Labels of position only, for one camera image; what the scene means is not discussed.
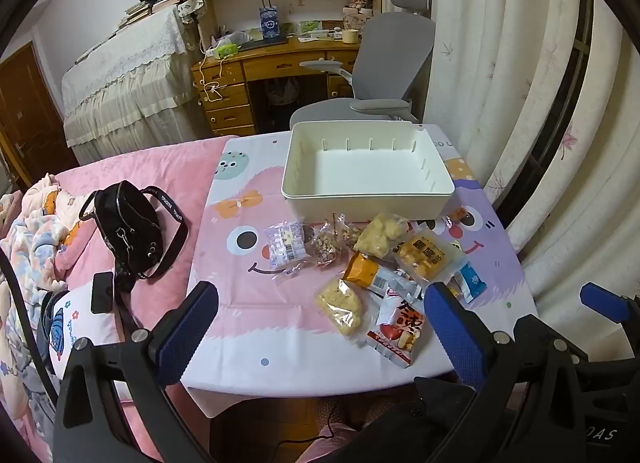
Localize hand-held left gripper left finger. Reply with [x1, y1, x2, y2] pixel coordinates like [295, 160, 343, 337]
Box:
[52, 280, 221, 463]

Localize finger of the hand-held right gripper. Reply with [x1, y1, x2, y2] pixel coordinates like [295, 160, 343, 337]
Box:
[580, 282, 640, 374]

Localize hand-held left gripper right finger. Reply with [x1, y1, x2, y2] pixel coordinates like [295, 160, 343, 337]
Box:
[424, 281, 601, 463]

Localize orange snack packet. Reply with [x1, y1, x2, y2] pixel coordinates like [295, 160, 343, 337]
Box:
[343, 252, 397, 296]

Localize clear packet pale flaky crisps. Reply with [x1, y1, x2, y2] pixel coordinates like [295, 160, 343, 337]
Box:
[314, 277, 369, 340]

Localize clear mixed nut packet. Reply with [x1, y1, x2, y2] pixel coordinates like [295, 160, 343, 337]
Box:
[305, 223, 347, 269]
[334, 213, 373, 250]

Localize white plastic storage box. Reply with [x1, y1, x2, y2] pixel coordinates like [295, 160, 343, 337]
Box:
[281, 120, 456, 221]

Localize small blue white packet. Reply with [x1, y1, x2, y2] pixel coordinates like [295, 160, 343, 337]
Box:
[447, 263, 488, 305]

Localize white red fruit snack packet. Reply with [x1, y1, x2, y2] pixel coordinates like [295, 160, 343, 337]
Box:
[365, 293, 427, 370]

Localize cartoon printed tablecloth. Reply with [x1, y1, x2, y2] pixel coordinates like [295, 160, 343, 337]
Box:
[180, 124, 541, 419]

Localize red white cookie packet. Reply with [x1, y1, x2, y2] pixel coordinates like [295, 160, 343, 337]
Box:
[382, 275, 426, 305]

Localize yellow packet of small cakes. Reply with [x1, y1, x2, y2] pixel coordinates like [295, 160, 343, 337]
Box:
[394, 229, 466, 285]

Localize black phone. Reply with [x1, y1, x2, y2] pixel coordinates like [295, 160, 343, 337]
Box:
[91, 271, 117, 315]

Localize person's dark garment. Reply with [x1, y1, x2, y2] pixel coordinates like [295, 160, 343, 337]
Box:
[295, 377, 506, 463]

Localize black handbag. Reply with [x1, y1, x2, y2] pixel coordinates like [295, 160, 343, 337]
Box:
[78, 180, 190, 344]

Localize orange rice cracker packet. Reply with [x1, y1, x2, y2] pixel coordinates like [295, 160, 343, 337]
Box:
[446, 207, 476, 230]

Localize clear packet yellow puffs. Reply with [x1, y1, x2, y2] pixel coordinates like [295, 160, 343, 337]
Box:
[354, 212, 412, 260]

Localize clear packet white purple label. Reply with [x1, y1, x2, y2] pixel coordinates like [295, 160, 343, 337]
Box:
[263, 222, 309, 280]

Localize pink quilt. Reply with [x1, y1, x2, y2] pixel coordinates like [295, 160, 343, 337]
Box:
[45, 134, 241, 463]

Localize floral fleece blanket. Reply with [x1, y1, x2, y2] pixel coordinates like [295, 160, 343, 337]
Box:
[0, 173, 96, 444]

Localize lace covered piano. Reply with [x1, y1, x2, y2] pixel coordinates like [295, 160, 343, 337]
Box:
[61, 6, 201, 166]

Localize brown wooden door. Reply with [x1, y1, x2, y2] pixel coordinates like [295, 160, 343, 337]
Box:
[0, 40, 66, 194]

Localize wooden desk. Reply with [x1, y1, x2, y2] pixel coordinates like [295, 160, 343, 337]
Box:
[191, 33, 366, 138]

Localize white floral curtain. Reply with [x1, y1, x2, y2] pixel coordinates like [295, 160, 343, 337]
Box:
[380, 0, 636, 294]

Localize green tissue box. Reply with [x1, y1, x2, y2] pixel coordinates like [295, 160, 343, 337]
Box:
[206, 42, 242, 60]

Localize grey office chair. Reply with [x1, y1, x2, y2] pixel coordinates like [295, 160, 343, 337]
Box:
[289, 0, 436, 135]

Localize blue gift bag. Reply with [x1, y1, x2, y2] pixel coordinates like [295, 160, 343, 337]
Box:
[258, 0, 281, 41]

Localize stack of books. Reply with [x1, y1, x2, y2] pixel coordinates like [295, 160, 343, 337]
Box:
[117, 0, 181, 29]

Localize floral cloth bag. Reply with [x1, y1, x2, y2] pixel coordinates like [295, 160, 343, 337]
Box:
[176, 0, 207, 24]

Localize white charging cable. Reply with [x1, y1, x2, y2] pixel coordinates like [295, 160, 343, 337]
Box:
[197, 50, 231, 104]

